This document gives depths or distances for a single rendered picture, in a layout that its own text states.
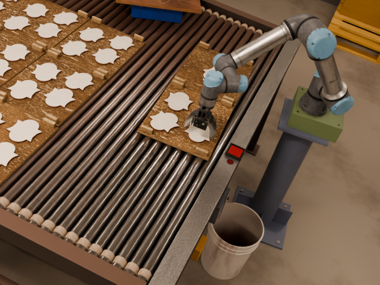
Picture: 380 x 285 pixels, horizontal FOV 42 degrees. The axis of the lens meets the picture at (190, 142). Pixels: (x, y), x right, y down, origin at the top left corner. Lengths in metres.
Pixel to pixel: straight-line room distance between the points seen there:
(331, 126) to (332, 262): 1.05
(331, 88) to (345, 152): 1.75
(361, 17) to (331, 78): 3.34
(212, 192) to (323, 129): 0.78
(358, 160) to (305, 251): 1.08
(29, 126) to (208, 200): 0.82
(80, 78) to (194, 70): 0.62
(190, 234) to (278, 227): 1.41
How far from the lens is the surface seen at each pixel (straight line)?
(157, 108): 2.36
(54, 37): 2.74
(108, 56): 2.62
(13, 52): 2.61
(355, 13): 5.59
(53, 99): 2.33
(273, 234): 3.23
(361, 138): 4.26
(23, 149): 2.12
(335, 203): 3.62
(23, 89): 2.38
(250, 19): 3.23
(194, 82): 2.57
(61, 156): 2.11
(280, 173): 2.86
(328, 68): 2.24
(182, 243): 1.90
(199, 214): 1.99
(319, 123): 2.57
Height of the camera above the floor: 2.47
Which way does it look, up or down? 43 degrees down
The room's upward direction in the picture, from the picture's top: 16 degrees clockwise
